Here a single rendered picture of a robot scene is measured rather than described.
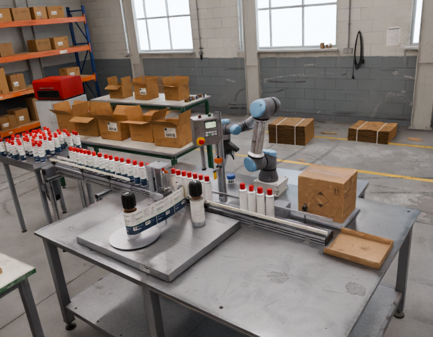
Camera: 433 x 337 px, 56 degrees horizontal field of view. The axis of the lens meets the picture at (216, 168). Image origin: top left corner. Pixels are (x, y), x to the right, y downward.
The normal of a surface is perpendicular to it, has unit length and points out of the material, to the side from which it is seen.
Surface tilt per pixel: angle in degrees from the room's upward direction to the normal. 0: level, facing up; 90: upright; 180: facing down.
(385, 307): 0
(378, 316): 1
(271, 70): 90
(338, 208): 90
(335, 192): 90
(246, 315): 0
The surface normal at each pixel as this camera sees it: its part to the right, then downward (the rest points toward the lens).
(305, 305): -0.07, -0.93
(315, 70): -0.55, 0.34
